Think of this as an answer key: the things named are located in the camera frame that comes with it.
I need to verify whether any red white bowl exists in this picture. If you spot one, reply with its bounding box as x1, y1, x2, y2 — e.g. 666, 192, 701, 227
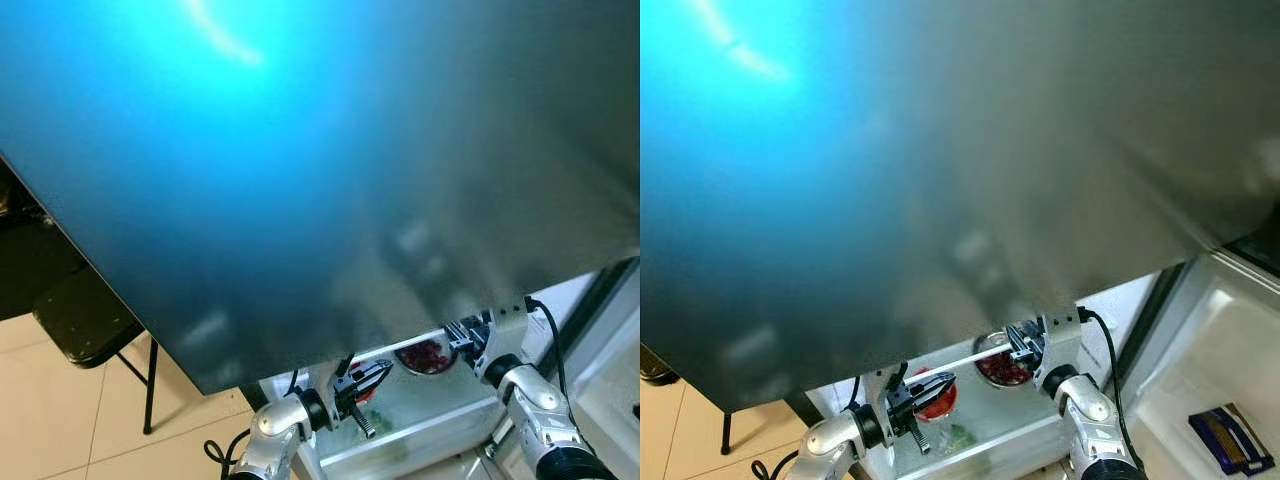
908, 370, 959, 422
350, 370, 393, 406

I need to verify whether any steel fridge main door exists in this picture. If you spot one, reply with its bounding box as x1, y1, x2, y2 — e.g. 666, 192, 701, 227
1120, 250, 1280, 480
555, 258, 641, 480

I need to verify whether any steel fridge freezer door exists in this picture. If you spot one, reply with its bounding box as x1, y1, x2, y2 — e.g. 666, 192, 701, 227
640, 0, 1280, 414
0, 0, 641, 397

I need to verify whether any steel bowl red food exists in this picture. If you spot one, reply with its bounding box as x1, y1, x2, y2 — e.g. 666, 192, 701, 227
975, 333, 1041, 389
395, 338, 463, 377

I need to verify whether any white edged glass shelf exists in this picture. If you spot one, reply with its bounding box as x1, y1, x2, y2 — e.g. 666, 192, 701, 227
340, 325, 471, 369
935, 340, 1016, 379
880, 415, 1061, 479
318, 398, 501, 469

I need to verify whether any black folding chair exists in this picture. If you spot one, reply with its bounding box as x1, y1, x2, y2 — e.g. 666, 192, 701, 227
30, 265, 161, 437
640, 343, 739, 457

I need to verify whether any blue purple packet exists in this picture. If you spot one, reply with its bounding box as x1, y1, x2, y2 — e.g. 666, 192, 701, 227
1188, 403, 1277, 475

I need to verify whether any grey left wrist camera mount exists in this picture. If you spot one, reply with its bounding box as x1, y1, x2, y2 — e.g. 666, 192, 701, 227
312, 362, 351, 401
862, 366, 906, 409

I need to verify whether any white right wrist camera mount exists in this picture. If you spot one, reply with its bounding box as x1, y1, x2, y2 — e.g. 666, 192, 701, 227
1035, 310, 1088, 389
480, 300, 533, 373

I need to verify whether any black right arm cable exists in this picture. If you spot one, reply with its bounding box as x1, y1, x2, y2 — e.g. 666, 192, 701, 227
525, 297, 573, 406
1078, 308, 1143, 473

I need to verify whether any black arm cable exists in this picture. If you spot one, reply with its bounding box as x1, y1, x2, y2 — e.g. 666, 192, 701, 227
1078, 308, 1143, 473
203, 366, 303, 480
750, 375, 863, 480
525, 297, 573, 406

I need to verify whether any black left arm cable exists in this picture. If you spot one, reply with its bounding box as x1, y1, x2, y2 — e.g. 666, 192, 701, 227
203, 366, 303, 480
750, 375, 863, 480

